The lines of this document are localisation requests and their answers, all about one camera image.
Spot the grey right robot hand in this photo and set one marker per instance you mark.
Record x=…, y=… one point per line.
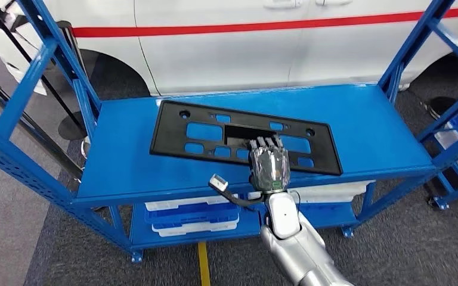
x=270, y=169

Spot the chrome stanchion base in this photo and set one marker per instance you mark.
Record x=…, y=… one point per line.
x=84, y=148

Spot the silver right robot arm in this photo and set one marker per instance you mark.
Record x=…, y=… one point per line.
x=292, y=252

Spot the blue wheeled bin rack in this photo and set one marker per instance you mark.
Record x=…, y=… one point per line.
x=441, y=203

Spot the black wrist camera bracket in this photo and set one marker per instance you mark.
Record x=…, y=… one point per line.
x=239, y=203

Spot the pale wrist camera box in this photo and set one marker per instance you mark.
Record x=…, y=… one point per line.
x=218, y=182

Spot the black round stanchion base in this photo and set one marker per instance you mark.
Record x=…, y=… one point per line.
x=440, y=106

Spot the blue plastic bin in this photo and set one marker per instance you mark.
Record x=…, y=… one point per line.
x=189, y=216

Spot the wide white plastic bin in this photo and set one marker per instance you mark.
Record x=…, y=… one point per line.
x=327, y=191

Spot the black stanchion post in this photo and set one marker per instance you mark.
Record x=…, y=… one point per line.
x=71, y=128

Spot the white car with red stripe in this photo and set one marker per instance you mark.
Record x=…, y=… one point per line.
x=221, y=55

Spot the black plastic plate bracket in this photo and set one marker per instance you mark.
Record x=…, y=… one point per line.
x=173, y=134

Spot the blue metal shelf rack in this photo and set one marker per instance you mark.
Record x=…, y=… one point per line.
x=371, y=130

